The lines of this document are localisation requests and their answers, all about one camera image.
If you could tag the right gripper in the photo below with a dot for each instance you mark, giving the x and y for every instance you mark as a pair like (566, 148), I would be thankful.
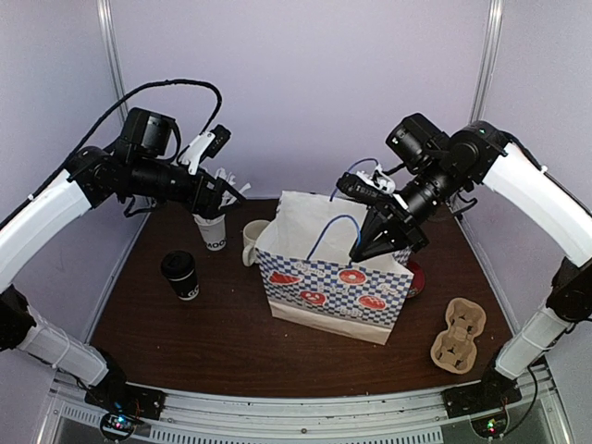
(398, 226)

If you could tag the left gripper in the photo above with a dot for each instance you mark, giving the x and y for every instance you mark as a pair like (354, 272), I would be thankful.
(209, 208)

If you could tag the blue checkered paper bag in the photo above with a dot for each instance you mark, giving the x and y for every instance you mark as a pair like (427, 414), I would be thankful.
(308, 275)

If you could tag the cardboard cup carrier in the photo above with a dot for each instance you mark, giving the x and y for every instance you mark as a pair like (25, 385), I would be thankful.
(454, 349)

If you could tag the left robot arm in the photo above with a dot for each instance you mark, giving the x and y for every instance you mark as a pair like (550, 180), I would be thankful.
(134, 164)

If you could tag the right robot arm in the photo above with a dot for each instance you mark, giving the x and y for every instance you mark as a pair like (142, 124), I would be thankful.
(481, 155)

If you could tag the white paper cup with straws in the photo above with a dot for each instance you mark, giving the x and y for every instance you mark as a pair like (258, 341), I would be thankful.
(213, 232)

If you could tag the white ceramic mug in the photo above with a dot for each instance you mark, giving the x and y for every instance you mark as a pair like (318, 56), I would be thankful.
(250, 234)

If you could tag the red floral plate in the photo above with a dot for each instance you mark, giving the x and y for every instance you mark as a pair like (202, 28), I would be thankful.
(419, 279)

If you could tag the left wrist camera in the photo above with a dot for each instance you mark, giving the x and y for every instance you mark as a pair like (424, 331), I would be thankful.
(206, 145)

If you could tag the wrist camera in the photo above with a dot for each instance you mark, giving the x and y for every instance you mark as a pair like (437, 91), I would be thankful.
(206, 145)
(363, 187)

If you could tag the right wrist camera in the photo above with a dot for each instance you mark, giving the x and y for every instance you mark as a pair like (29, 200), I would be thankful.
(363, 187)

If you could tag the aluminium front rail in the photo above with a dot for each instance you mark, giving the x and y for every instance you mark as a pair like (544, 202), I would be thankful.
(418, 416)

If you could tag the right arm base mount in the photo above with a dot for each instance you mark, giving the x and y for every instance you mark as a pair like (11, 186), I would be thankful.
(485, 405)

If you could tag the left aluminium post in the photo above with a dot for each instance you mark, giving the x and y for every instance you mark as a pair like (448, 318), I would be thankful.
(107, 28)

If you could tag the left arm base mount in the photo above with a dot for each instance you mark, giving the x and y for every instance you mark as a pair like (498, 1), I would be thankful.
(127, 408)

